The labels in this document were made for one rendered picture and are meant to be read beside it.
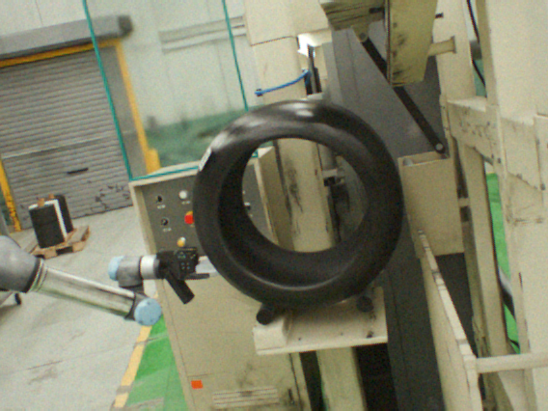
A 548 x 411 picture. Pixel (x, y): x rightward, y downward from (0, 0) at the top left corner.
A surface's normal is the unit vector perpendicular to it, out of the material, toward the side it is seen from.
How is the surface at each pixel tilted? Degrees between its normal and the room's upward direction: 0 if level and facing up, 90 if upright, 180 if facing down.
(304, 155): 90
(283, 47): 90
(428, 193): 90
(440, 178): 90
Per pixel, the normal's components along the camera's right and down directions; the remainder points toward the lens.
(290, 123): -0.16, 0.04
